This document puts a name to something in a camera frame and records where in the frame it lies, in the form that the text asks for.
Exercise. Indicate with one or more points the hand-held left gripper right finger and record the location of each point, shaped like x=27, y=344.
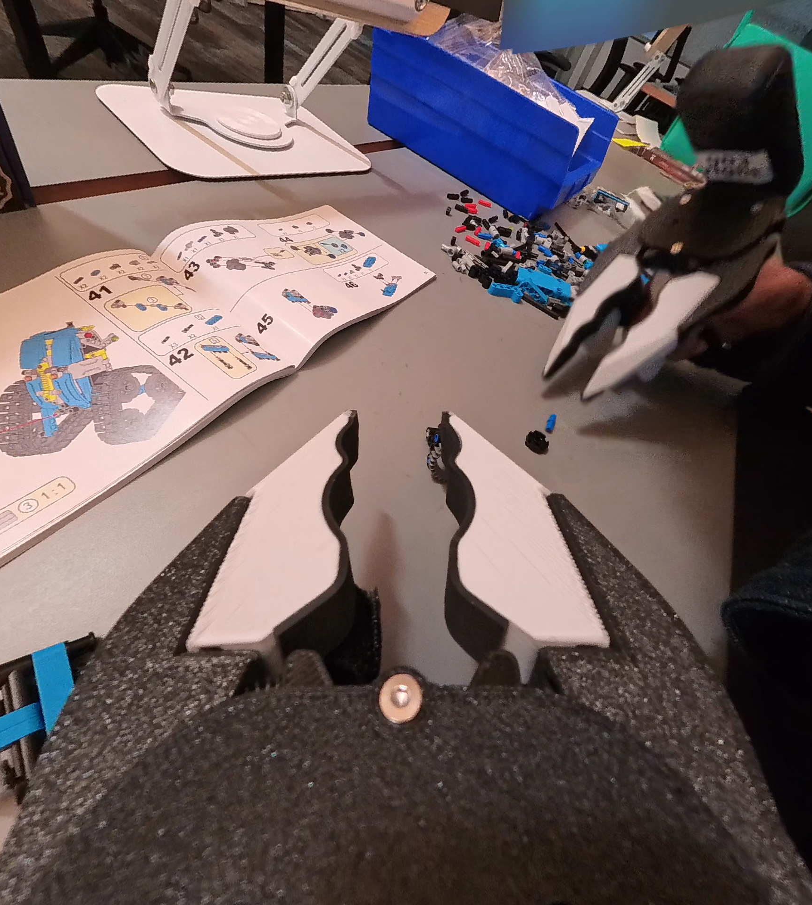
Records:
x=526, y=565

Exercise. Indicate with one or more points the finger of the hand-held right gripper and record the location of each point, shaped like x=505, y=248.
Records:
x=590, y=311
x=653, y=332

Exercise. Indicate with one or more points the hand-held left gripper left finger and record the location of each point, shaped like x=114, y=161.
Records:
x=271, y=565

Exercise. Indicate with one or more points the black round connector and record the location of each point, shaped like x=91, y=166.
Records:
x=537, y=440

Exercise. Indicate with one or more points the grey gear assembly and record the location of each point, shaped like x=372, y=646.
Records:
x=438, y=470

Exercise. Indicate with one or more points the grey desk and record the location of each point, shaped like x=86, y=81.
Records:
x=448, y=367

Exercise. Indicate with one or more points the person's right hand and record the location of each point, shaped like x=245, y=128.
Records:
x=781, y=293

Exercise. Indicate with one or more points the pile of small pins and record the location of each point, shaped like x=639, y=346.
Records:
x=519, y=261

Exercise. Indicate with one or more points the brown flat box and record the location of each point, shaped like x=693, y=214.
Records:
x=675, y=166

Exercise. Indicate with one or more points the small black box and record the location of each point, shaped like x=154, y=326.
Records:
x=610, y=201

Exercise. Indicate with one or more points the crumpled white paper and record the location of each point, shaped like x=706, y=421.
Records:
x=643, y=199

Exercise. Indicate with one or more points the blue plastic bin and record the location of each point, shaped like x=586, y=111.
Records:
x=484, y=134

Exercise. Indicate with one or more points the crumpled clear plastic wrap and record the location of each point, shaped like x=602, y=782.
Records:
x=512, y=71

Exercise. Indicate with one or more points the instruction booklet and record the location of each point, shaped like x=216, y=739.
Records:
x=165, y=353

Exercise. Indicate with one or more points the blue black beam assembly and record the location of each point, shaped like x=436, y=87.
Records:
x=24, y=707

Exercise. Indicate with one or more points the dark denim jacket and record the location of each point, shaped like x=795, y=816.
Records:
x=802, y=672

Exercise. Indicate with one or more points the dark board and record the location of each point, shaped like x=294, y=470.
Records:
x=434, y=22

